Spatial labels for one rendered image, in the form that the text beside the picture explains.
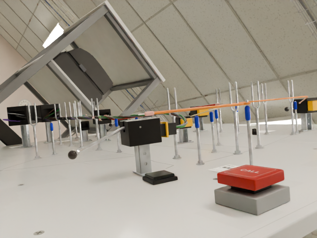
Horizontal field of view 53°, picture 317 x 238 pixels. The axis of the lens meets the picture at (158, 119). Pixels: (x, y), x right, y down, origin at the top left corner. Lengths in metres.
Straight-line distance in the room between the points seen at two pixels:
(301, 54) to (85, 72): 2.13
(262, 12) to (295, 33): 0.34
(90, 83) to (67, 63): 0.15
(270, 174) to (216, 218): 0.07
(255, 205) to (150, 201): 0.12
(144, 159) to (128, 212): 0.18
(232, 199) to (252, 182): 0.03
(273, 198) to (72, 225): 0.20
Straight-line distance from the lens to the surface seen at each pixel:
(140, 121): 0.50
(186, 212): 0.34
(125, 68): 1.88
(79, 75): 1.59
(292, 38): 3.10
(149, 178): 0.47
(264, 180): 0.33
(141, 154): 0.51
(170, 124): 0.53
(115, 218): 0.34
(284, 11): 2.98
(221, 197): 0.35
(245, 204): 0.33
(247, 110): 0.47
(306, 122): 0.99
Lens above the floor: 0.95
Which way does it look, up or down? 25 degrees up
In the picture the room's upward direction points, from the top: 40 degrees clockwise
